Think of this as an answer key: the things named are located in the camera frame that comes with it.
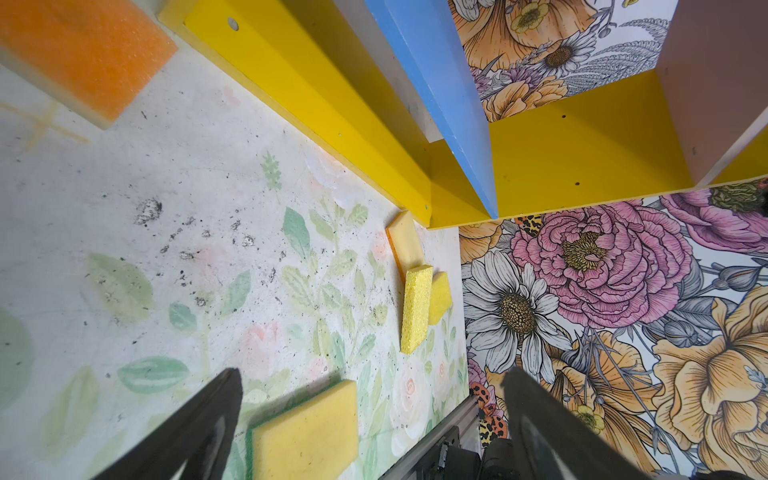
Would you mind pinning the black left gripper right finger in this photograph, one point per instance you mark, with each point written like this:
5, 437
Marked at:
549, 442

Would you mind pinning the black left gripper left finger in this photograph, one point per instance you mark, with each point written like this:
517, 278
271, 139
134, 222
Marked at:
194, 442

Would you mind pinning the textured yellow sponge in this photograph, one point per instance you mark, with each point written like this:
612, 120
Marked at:
416, 306

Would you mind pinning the orange sponge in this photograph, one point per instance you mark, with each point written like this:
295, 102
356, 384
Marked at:
94, 57

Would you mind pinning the yellow wooden shelf unit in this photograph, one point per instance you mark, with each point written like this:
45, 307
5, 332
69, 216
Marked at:
464, 111

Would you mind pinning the yellow sponge green backing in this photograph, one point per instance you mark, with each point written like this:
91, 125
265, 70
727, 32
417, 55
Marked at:
317, 439

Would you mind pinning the small yellow sponge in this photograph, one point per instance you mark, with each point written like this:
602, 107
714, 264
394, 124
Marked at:
440, 299

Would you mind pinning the tan yellow sponge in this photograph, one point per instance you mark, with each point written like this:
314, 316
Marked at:
405, 243

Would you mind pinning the aluminium front rail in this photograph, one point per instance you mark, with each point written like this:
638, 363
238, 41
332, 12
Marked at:
456, 436

